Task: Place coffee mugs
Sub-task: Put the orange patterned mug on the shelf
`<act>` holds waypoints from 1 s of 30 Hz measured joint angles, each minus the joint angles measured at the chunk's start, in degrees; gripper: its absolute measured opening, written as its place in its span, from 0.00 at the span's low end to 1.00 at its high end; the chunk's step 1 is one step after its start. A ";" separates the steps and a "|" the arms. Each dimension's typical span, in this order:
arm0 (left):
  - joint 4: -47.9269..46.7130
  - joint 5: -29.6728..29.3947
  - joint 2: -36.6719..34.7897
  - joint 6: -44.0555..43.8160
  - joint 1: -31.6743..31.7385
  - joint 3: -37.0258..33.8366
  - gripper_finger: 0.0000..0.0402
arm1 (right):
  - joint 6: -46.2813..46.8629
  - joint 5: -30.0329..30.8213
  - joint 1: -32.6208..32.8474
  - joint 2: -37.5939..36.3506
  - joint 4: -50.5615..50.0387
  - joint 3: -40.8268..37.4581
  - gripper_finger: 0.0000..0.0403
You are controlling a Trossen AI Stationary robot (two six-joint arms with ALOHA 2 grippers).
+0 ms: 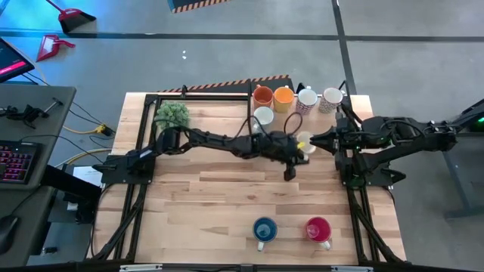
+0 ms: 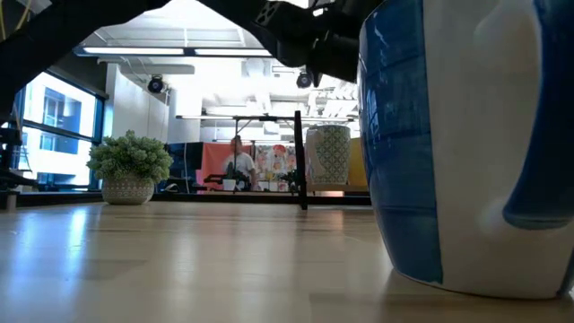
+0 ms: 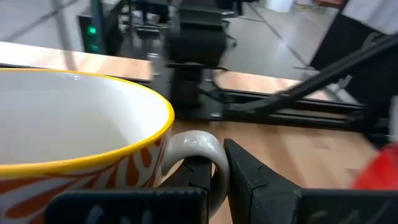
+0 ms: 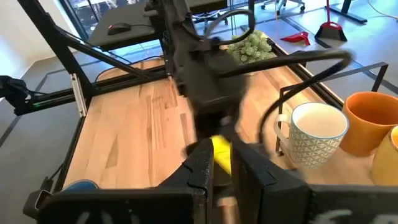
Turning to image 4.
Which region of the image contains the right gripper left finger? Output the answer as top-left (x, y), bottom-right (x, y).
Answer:
top-left (39, 139), bottom-right (215, 224)

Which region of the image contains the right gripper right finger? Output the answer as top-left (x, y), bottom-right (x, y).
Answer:
top-left (231, 138), bottom-right (398, 224)

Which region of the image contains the blue mug white band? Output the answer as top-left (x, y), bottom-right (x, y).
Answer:
top-left (62, 179), bottom-right (100, 191)

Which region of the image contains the teal flower patterned mug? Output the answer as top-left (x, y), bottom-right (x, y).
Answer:
top-left (273, 101), bottom-right (350, 170)

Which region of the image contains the plain orange mug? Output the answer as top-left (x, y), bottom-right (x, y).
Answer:
top-left (340, 91), bottom-right (398, 157)

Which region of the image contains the yellow mug brown rim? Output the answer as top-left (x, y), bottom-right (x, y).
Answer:
top-left (371, 125), bottom-right (398, 187)

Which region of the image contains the small yellow tag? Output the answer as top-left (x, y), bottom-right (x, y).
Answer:
top-left (210, 134), bottom-right (233, 177)

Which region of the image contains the green potted plant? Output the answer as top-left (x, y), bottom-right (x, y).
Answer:
top-left (228, 29), bottom-right (277, 65)

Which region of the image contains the red dustpan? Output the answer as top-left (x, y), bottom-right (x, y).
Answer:
top-left (279, 30), bottom-right (312, 47)

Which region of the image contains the grey desk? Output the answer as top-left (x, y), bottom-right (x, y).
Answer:
top-left (88, 0), bottom-right (229, 52)

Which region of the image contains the black computer mouse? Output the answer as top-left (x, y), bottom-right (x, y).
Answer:
top-left (107, 22), bottom-right (132, 35)

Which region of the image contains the office chair base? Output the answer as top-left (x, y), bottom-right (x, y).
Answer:
top-left (260, 0), bottom-right (306, 13)

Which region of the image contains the red broom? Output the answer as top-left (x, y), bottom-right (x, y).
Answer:
top-left (313, 0), bottom-right (348, 43)

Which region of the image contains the black desk leg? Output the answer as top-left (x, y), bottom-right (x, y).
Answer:
top-left (329, 0), bottom-right (368, 25)

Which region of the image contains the thin black shelf rack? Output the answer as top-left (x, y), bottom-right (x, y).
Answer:
top-left (275, 61), bottom-right (389, 156)

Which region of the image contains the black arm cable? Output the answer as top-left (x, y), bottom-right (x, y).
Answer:
top-left (203, 8), bottom-right (256, 46)

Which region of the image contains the black looped gripper cable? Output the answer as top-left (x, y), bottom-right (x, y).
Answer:
top-left (217, 49), bottom-right (354, 150)

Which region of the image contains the white frame bracket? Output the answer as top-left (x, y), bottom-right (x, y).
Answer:
top-left (70, 73), bottom-right (88, 118)

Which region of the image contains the black aluminium rig frame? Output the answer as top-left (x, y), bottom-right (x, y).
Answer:
top-left (0, 0), bottom-right (345, 194)

